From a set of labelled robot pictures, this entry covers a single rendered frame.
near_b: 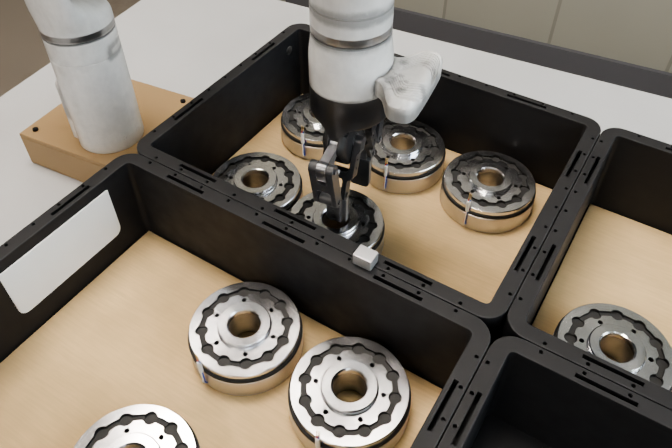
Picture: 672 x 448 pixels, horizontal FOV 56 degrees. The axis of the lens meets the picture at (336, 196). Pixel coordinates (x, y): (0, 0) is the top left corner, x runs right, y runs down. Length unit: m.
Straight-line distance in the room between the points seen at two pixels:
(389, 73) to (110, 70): 0.44
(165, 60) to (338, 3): 0.76
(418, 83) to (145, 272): 0.34
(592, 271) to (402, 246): 0.20
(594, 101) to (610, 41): 1.26
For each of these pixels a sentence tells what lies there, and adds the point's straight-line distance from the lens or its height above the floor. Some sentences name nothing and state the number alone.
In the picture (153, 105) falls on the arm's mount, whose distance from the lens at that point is 1.03.
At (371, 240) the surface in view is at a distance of 0.65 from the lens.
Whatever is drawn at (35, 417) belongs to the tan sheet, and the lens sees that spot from 0.63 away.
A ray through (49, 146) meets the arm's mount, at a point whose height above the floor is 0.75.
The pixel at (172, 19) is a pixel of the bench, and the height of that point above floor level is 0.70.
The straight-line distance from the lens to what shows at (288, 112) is 0.81.
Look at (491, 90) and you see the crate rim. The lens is 0.74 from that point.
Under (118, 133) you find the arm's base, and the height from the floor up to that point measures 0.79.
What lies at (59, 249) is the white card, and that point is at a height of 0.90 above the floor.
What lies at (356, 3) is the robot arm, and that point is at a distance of 0.50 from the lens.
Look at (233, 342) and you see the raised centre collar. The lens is 0.58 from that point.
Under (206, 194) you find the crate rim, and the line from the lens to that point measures 0.61.
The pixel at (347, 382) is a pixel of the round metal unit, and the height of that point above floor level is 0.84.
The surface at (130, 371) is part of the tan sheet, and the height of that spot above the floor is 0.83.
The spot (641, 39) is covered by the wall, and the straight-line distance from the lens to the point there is 2.42.
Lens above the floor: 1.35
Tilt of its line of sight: 45 degrees down
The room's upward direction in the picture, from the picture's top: straight up
